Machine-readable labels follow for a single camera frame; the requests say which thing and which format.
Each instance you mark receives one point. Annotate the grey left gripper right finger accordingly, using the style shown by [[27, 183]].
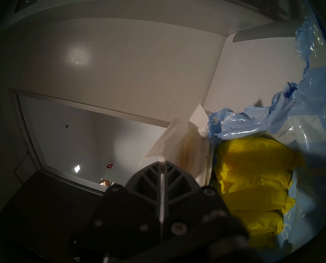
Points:
[[195, 216]]

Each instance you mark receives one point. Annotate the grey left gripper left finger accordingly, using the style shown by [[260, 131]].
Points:
[[124, 218]]

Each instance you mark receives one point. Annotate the white sanitary pad stack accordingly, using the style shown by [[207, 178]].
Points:
[[200, 155]]

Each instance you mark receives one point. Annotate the yellow wrapped pad pack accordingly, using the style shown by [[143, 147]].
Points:
[[250, 177]]

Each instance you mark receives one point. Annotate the recessed ceiling light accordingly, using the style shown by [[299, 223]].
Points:
[[77, 168]]

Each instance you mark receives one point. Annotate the torn blue plastic pad package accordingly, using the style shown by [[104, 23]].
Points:
[[310, 114]]

